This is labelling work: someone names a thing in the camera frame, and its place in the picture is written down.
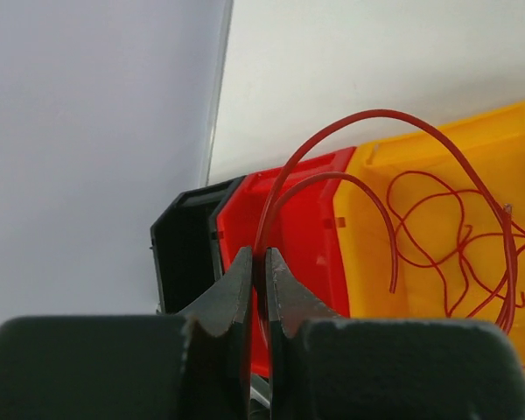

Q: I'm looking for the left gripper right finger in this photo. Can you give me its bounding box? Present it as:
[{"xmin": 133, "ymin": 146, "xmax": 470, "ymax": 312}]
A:
[{"xmin": 265, "ymin": 248, "xmax": 525, "ymax": 419}]

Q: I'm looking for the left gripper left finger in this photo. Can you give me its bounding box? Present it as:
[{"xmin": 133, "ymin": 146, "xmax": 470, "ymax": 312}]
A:
[{"xmin": 0, "ymin": 247, "xmax": 253, "ymax": 419}]

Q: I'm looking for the red wire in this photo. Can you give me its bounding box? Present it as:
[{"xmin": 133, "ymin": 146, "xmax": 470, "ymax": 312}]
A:
[
  {"xmin": 240, "ymin": 108, "xmax": 520, "ymax": 395},
  {"xmin": 387, "ymin": 170, "xmax": 525, "ymax": 368}
]

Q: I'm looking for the black plastic bin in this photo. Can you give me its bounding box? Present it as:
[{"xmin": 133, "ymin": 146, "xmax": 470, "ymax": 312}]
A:
[{"xmin": 150, "ymin": 177, "xmax": 244, "ymax": 314}]

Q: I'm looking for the yellow plastic bin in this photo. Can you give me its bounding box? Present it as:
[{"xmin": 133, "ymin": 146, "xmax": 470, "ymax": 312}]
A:
[{"xmin": 333, "ymin": 101, "xmax": 525, "ymax": 364}]

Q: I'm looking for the red plastic bin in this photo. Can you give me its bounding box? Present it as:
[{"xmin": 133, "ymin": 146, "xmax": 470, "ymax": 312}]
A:
[{"xmin": 216, "ymin": 146, "xmax": 358, "ymax": 377}]

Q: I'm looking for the left aluminium frame post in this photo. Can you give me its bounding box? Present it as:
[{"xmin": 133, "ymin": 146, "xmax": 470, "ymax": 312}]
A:
[{"xmin": 198, "ymin": 0, "xmax": 234, "ymax": 187}]

